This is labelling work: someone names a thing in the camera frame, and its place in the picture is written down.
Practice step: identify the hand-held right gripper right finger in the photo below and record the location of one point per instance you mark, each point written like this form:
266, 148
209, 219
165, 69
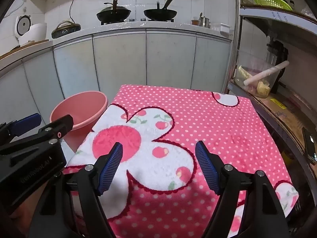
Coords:
206, 168

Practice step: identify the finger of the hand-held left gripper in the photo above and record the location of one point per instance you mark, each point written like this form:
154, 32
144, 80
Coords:
58, 129
24, 125

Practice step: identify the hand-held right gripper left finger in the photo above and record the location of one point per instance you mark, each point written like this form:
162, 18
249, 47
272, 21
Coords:
111, 168

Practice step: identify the pink plastic bucket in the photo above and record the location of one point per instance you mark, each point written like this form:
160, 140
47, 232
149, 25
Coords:
81, 109

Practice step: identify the person's left forearm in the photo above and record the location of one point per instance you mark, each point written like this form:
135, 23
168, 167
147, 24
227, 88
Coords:
27, 200

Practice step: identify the pink dotted cherry blanket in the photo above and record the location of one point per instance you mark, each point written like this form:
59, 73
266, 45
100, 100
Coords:
198, 119

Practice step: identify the wooden cutting board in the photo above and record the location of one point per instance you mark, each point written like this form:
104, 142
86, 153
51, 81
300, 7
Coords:
24, 48

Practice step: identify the white rice cooker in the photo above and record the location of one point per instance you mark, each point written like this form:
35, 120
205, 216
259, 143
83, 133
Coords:
34, 32

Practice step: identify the kitchen counter cabinet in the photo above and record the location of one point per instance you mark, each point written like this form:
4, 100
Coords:
123, 59

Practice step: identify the clear plastic container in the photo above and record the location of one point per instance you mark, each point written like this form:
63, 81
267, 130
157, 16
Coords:
241, 79

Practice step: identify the white rolling pin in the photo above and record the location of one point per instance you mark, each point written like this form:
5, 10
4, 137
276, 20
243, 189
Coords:
267, 73

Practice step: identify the metal shelf rack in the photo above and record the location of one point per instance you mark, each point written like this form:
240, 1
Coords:
237, 54

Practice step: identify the black wok with lid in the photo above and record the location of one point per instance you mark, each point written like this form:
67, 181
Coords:
112, 13

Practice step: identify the gas stove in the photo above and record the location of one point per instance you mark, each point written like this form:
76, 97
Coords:
135, 19

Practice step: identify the white plastic tray box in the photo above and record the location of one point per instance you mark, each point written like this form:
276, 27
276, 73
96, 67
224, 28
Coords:
224, 27

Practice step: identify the metal cup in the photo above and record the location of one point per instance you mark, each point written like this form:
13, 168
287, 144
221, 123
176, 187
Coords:
204, 22

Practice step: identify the brown jar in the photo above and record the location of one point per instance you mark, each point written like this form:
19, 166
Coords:
195, 21

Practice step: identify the green plastic basket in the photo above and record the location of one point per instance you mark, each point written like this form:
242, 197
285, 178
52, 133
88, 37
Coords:
272, 1

